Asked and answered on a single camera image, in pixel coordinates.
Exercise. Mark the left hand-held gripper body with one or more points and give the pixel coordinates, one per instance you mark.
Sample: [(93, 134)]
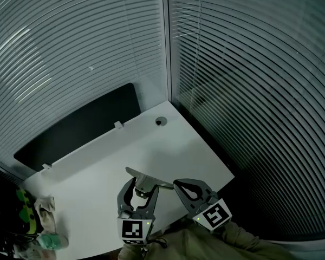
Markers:
[(131, 229)]

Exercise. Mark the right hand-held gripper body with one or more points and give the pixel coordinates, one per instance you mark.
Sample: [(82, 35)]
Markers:
[(215, 214)]

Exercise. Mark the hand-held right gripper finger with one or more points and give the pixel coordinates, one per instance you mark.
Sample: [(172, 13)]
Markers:
[(182, 199), (201, 186)]

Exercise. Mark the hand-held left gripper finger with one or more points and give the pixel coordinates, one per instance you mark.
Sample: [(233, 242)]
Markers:
[(151, 203), (123, 196)]

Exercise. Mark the grey metal bracket part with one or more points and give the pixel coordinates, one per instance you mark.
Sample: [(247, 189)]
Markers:
[(149, 181)]

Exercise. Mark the person's left forearm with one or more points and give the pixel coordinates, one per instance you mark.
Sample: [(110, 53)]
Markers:
[(132, 253)]

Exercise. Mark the person's right forearm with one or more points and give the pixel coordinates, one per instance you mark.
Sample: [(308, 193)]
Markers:
[(249, 245)]

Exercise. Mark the person's beige jacket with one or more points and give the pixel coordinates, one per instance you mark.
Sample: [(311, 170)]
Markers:
[(189, 241)]

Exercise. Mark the beige cloth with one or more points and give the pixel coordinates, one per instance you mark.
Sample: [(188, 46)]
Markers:
[(47, 211)]

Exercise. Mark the black desk divider panel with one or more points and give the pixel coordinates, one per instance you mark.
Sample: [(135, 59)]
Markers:
[(84, 126)]

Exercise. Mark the teal crumpled item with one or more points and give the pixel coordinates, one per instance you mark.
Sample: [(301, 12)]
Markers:
[(50, 241)]

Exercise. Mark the green and black patterned item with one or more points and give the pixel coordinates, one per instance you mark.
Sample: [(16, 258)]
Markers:
[(27, 211)]

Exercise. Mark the white window ledge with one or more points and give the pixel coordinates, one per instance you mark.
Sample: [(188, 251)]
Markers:
[(308, 250)]

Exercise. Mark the dark window blind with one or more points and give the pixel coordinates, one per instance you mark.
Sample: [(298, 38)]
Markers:
[(260, 91)]

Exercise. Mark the black bag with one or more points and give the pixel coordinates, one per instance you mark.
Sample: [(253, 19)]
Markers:
[(2, 213)]

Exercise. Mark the wide window blind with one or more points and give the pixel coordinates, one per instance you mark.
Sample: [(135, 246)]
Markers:
[(70, 42)]

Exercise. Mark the white divider bracket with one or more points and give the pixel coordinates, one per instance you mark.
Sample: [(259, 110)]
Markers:
[(118, 124), (46, 166)]

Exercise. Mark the grey window frame post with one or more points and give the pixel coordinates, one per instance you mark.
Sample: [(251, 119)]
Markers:
[(166, 36)]

